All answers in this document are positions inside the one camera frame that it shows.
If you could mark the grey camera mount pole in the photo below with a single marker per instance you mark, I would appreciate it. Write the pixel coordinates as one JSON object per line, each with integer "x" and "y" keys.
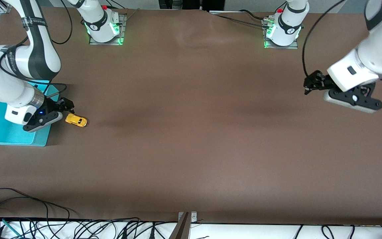
{"x": 181, "y": 229}

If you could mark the dark monitor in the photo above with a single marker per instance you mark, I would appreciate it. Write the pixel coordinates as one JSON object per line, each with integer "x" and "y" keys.
{"x": 191, "y": 4}

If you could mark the brown table cover mat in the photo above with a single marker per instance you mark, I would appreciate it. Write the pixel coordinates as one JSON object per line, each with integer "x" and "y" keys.
{"x": 177, "y": 132}

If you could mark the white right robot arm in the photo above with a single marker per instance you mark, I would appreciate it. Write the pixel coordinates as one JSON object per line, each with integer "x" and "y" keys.
{"x": 5, "y": 83}

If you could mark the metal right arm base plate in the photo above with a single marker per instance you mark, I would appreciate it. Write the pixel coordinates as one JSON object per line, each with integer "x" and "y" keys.
{"x": 123, "y": 30}

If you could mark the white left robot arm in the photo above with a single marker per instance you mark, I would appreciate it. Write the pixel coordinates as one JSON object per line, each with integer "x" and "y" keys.
{"x": 376, "y": 56}

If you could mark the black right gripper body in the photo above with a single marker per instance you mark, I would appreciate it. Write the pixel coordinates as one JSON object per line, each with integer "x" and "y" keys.
{"x": 54, "y": 106}

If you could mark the yellow beetle toy car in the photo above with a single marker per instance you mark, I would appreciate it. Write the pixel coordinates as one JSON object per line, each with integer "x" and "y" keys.
{"x": 76, "y": 120}

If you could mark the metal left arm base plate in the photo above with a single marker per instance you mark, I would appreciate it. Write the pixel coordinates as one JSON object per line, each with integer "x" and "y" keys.
{"x": 293, "y": 44}

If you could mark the small metal edge bracket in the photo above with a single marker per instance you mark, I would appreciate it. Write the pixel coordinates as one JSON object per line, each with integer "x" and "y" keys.
{"x": 193, "y": 216}

